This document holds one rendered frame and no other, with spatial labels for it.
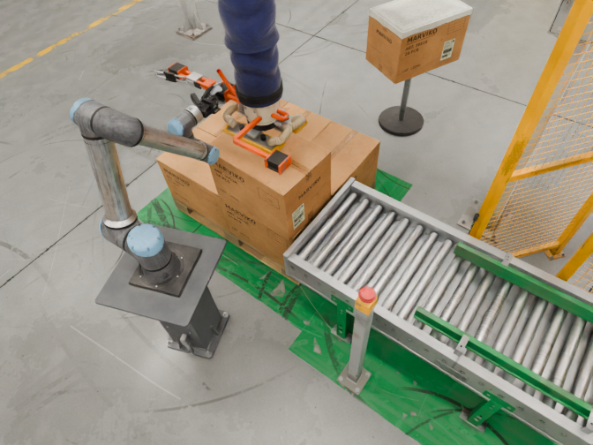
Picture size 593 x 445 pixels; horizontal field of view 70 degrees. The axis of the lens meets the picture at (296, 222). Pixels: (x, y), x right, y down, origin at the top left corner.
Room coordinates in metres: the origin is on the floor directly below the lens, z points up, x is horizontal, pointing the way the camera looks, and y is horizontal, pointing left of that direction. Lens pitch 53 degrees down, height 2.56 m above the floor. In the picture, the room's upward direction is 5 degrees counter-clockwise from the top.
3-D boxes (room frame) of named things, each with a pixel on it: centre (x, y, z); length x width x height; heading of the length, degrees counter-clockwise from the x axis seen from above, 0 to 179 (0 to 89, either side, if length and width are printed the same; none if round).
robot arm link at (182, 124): (1.67, 0.51, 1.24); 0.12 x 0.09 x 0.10; 140
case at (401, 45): (2.98, -1.02, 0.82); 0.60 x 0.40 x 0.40; 113
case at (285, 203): (1.76, 0.13, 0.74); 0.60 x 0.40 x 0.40; 46
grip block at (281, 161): (1.35, 0.06, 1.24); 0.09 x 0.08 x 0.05; 140
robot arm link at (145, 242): (1.17, 0.70, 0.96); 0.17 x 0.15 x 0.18; 52
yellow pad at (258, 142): (1.67, 0.18, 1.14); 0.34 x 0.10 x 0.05; 50
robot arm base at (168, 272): (1.16, 0.69, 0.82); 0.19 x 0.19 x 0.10
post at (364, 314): (0.78, -0.25, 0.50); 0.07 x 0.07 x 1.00; 49
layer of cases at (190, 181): (2.19, 0.15, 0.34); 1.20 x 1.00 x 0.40; 49
